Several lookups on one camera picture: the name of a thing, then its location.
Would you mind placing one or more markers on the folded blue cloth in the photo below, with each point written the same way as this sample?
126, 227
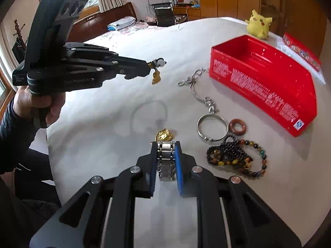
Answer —
121, 23

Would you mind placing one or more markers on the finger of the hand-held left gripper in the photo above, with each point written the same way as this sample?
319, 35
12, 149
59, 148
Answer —
124, 68
90, 50

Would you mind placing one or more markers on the black office chair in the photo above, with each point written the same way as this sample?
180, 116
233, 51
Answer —
163, 14

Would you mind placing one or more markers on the silver metal watch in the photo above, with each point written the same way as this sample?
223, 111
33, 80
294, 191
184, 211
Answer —
166, 157

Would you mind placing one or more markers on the yellow plush toy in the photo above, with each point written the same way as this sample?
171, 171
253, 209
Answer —
257, 24

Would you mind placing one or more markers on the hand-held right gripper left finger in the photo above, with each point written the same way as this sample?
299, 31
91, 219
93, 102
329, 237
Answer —
154, 161

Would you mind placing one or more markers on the floral bedspread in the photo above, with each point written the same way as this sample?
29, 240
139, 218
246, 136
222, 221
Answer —
134, 29

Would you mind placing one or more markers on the brown wooden headboard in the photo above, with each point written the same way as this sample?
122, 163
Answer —
98, 23

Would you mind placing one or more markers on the wooden desk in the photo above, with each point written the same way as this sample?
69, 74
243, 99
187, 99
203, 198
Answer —
186, 14

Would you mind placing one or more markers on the red printed box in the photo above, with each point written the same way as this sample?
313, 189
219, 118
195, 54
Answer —
301, 49

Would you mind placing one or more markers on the gold nugget pendant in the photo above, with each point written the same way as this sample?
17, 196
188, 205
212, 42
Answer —
165, 135

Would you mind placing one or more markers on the gold pendant with white bead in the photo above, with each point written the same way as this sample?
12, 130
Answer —
156, 78

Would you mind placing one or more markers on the person's left forearm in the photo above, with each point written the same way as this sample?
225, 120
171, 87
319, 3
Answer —
18, 139

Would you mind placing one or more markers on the pink soft toy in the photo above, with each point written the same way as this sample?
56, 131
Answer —
150, 18

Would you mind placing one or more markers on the white towel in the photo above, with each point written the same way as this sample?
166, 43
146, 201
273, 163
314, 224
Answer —
319, 76

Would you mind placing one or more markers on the red plastic box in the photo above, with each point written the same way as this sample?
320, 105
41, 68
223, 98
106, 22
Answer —
258, 82

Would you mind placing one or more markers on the person's left hand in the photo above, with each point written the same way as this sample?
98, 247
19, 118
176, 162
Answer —
55, 107

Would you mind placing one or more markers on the silver bangle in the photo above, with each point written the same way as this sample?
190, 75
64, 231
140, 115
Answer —
200, 131

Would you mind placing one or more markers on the dark coat rack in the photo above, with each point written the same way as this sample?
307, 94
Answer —
18, 46

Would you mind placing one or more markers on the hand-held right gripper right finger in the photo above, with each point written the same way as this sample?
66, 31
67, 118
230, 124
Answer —
178, 161

